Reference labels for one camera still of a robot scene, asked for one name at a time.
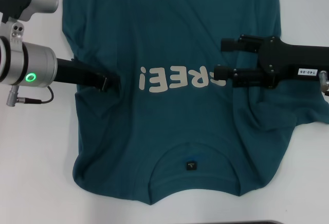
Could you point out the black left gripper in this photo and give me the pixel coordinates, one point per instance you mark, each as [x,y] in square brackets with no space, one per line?
[77,72]

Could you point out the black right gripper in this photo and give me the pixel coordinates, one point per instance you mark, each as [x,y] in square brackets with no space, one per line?
[288,59]

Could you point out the teal blue printed t-shirt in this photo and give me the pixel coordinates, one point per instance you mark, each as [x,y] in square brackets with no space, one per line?
[180,16]

